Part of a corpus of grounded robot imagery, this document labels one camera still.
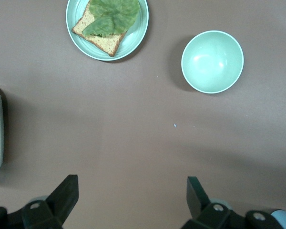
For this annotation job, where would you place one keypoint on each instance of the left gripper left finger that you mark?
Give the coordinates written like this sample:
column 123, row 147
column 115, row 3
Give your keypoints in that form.
column 59, row 202

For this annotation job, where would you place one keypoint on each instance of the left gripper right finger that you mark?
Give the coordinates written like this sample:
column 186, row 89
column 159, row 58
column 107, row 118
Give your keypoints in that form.
column 205, row 214

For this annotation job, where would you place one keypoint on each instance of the pale green bowl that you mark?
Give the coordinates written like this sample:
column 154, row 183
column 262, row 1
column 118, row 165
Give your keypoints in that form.
column 212, row 64

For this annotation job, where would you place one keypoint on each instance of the light brown bread slice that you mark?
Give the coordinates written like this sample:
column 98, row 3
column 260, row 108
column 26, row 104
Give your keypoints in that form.
column 102, row 43

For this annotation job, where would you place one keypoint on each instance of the pale green plate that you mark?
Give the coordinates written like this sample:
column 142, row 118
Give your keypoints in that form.
column 133, row 40

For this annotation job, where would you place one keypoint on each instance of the green lettuce leaf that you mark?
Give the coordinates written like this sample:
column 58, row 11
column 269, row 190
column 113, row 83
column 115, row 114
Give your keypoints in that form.
column 114, row 16

